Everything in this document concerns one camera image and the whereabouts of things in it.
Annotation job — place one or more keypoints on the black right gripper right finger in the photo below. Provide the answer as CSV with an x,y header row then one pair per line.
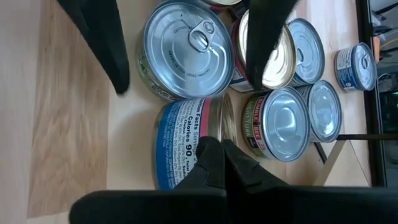
x,y
255,193

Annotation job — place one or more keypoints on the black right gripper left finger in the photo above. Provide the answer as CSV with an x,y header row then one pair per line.
x,y
205,174

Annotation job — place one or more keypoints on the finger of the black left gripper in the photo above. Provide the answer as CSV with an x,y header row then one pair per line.
x,y
102,40
267,40

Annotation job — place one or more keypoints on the gold-lid blue-label tuna can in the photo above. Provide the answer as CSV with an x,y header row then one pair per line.
x,y
280,62
180,140

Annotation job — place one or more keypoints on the green-label pull-tab can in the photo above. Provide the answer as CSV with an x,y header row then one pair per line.
x,y
186,49

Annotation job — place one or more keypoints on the colourful yellowfin tuna can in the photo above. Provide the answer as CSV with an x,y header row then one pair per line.
x,y
309,51

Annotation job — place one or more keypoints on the green Bumble Bee tuna can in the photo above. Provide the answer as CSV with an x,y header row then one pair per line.
x,y
278,124

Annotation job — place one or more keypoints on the silver-lid tuna can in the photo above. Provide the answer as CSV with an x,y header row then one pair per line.
x,y
325,110

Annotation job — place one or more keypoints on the blue-white label silver-lid can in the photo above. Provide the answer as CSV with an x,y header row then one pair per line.
x,y
354,67

